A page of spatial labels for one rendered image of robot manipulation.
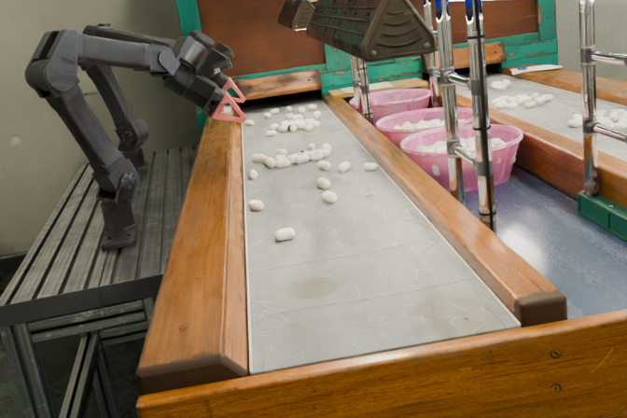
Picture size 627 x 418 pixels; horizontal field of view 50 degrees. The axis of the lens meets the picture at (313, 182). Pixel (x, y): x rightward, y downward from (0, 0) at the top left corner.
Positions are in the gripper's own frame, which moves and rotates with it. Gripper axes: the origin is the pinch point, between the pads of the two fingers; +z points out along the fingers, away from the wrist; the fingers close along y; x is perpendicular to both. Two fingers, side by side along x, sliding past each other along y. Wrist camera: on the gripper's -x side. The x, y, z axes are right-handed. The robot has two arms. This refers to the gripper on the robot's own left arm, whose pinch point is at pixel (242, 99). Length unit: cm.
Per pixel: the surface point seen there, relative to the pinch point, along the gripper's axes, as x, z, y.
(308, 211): 2, 15, -79
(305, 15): -28.7, 0.3, -28.7
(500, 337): -8, 27, -133
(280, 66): -12, 9, 51
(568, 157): -32, 53, -76
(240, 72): -2, -2, 51
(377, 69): -30, 40, 49
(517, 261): -14, 30, -121
